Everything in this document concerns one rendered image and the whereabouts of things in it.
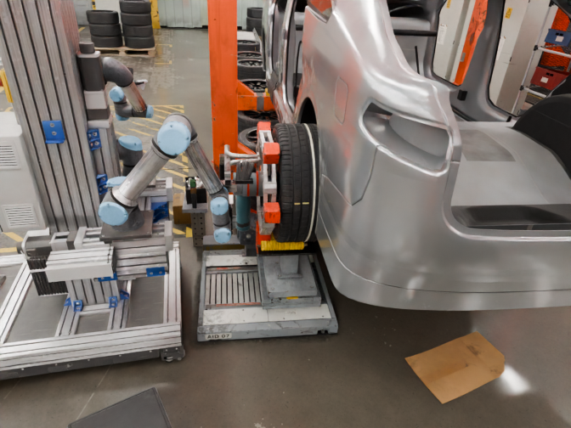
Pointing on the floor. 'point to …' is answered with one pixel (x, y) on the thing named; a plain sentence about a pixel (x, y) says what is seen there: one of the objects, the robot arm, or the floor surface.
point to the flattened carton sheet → (458, 366)
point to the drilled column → (198, 228)
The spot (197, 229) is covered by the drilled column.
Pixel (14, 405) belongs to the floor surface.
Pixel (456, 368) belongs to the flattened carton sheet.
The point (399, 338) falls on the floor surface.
